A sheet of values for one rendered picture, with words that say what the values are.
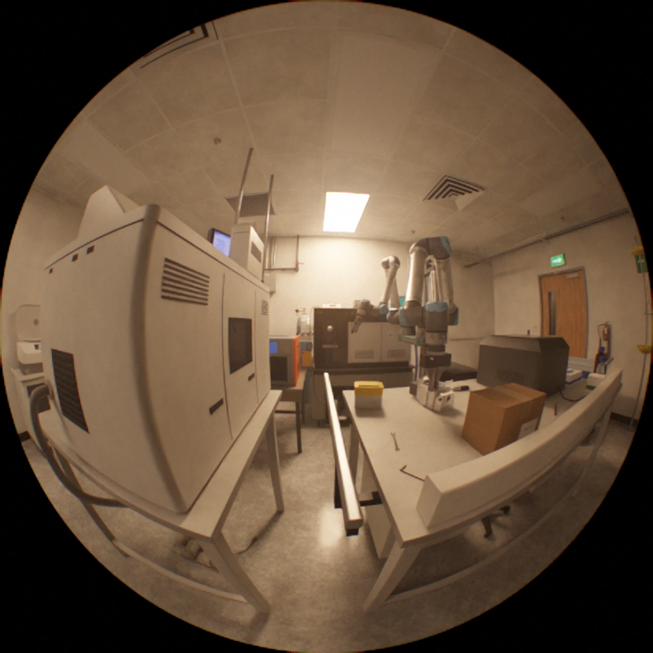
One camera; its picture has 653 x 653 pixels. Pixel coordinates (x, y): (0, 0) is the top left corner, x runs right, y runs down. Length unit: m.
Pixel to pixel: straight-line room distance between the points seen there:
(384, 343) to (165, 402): 2.37
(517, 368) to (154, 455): 1.31
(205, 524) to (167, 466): 0.14
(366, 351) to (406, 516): 2.18
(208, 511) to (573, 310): 4.40
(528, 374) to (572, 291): 3.22
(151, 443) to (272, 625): 1.08
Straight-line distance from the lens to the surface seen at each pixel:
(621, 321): 3.98
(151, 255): 0.35
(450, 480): 0.41
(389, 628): 1.30
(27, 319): 3.14
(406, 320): 0.97
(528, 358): 1.16
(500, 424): 0.61
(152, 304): 0.35
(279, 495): 1.48
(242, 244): 0.79
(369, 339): 2.48
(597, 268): 4.14
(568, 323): 4.27
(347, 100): 1.77
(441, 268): 1.44
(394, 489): 0.52
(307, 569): 1.38
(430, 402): 0.96
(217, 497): 0.51
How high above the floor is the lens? 1.26
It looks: 1 degrees down
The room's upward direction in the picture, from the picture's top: straight up
